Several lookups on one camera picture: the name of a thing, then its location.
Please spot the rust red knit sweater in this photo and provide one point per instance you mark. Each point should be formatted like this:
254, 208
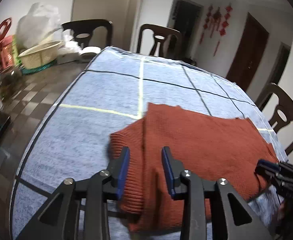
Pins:
209, 146

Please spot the red Chinese knot decoration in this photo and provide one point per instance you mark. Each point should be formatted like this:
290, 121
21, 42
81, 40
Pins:
215, 22

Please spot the dark chair right side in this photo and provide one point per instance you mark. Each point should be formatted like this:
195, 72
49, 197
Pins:
283, 113

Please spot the dark chair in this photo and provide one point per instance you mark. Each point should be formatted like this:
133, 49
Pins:
83, 30
283, 113
160, 35

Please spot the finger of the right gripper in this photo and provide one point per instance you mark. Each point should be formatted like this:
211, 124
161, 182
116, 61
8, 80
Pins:
268, 175
268, 165

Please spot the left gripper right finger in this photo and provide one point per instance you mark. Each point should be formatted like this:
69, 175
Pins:
172, 171

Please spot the blue checked tablecloth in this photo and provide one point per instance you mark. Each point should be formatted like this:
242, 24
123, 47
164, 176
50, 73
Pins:
112, 92

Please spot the cream woven plastic basket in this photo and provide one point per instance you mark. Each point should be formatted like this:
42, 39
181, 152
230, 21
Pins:
40, 55

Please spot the dark chair far left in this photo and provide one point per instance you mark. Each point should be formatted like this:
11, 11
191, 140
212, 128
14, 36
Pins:
83, 30

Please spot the glass jar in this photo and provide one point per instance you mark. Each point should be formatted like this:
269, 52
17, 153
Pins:
11, 81

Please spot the white plastic bag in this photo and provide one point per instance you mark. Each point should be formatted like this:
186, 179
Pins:
41, 23

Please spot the green plastic basket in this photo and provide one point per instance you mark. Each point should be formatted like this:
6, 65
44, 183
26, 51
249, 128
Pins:
26, 71

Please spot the dark chair far middle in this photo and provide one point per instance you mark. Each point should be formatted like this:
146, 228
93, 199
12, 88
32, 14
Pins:
160, 35

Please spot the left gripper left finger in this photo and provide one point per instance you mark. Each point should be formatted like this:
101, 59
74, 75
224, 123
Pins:
118, 170

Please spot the red plastic basket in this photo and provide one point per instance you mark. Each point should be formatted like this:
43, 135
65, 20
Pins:
6, 45

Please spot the white tissue box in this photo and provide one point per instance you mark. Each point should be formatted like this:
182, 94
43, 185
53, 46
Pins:
69, 51

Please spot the dark brown wooden door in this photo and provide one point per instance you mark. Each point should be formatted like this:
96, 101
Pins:
249, 54

